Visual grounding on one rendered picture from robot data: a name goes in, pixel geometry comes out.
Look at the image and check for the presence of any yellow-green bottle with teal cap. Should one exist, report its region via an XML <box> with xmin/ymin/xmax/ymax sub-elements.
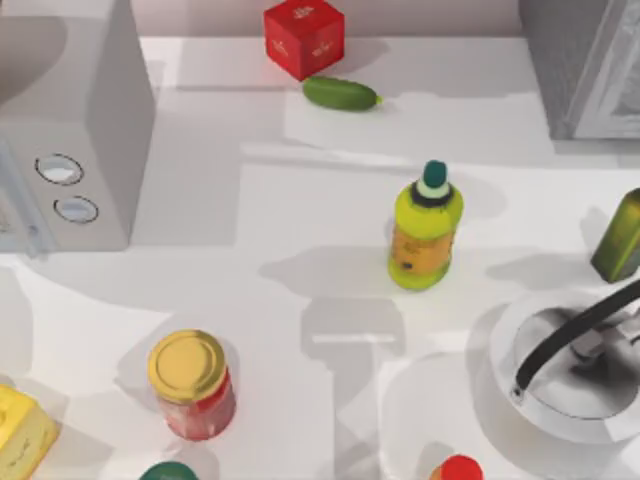
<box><xmin>387</xmin><ymin>159</ymin><xmax>465</xmax><ymax>293</ymax></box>

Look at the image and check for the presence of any green cucumber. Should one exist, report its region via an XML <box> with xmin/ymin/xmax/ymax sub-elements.
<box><xmin>302</xmin><ymin>76</ymin><xmax>386</xmax><ymax>113</ymax></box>

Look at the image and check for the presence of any red jar with gold lid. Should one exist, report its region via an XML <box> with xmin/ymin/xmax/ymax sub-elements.
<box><xmin>147</xmin><ymin>328</ymin><xmax>237</xmax><ymax>442</ymax></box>

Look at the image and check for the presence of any red cube box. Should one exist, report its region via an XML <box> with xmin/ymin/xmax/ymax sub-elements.
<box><xmin>263</xmin><ymin>0</ymin><xmax>346</xmax><ymax>82</ymax></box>

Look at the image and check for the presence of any small microwave knob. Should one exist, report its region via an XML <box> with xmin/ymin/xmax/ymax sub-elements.
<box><xmin>53</xmin><ymin>196</ymin><xmax>100</xmax><ymax>223</ymax></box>

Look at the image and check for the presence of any orange bottle with red cap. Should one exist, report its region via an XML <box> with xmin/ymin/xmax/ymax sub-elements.
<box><xmin>428</xmin><ymin>454</ymin><xmax>485</xmax><ymax>480</ymax></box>

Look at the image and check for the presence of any large microwave knob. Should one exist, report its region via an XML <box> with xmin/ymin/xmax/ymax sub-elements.
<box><xmin>34</xmin><ymin>153</ymin><xmax>85</xmax><ymax>186</ymax></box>

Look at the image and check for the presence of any pale microwave oven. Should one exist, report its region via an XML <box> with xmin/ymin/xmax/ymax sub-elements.
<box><xmin>0</xmin><ymin>0</ymin><xmax>155</xmax><ymax>254</ymax></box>

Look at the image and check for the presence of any dark green cap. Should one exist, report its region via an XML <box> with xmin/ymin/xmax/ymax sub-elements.
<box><xmin>138</xmin><ymin>461</ymin><xmax>199</xmax><ymax>480</ymax></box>

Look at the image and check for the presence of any olive green bottle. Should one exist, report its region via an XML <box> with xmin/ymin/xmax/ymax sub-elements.
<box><xmin>590</xmin><ymin>187</ymin><xmax>640</xmax><ymax>284</ymax></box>

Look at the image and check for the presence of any grey cabinet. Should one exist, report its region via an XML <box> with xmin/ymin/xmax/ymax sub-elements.
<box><xmin>517</xmin><ymin>0</ymin><xmax>640</xmax><ymax>142</ymax></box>

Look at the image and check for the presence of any yellow box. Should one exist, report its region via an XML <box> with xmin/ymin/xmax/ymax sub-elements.
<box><xmin>0</xmin><ymin>383</ymin><xmax>60</xmax><ymax>480</ymax></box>

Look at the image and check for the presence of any white pot with black handle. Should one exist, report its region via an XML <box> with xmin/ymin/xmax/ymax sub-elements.
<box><xmin>487</xmin><ymin>281</ymin><xmax>640</xmax><ymax>444</ymax></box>

